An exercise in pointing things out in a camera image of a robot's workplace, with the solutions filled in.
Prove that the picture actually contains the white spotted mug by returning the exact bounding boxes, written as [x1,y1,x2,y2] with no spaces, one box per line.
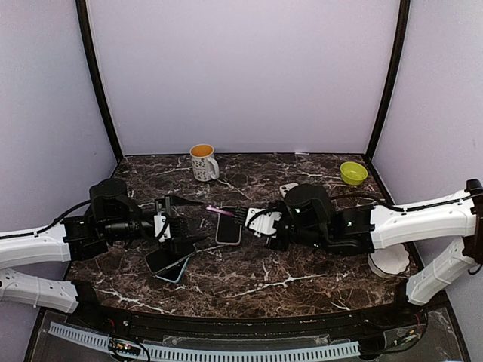
[189,144,220,182]

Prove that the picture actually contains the black phone on top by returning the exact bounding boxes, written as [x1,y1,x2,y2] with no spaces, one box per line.
[145,248,196,275]

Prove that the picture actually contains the right black frame post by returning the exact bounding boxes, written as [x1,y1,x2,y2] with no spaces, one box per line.
[365,0,411,162]

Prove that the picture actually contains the yellow-green bowl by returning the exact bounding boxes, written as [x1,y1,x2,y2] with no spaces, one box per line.
[340,161,368,186]

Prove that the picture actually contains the left black frame post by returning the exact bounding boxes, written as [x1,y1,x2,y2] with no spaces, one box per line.
[75,0,124,164]

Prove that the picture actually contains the black front rail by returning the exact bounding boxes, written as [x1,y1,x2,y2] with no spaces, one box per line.
[72,280,427,339]

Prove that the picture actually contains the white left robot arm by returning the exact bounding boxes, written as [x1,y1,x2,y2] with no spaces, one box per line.
[1,178,202,329]

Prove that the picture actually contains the white scalloped dish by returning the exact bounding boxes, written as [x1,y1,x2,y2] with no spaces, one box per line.
[368,244,410,278]

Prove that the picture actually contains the black frame post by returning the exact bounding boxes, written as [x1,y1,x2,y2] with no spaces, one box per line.
[75,0,124,164]
[365,0,411,162]

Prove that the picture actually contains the white phone case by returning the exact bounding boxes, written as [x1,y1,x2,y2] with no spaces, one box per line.
[279,183,298,198]

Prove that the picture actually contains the grey slotted cable duct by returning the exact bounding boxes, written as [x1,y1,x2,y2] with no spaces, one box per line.
[48,322,361,361]

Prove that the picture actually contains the light blue phone case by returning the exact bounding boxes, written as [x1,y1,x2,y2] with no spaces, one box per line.
[155,258,190,284]

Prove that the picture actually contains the purple phone case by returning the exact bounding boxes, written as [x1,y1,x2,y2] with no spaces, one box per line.
[205,205,234,217]

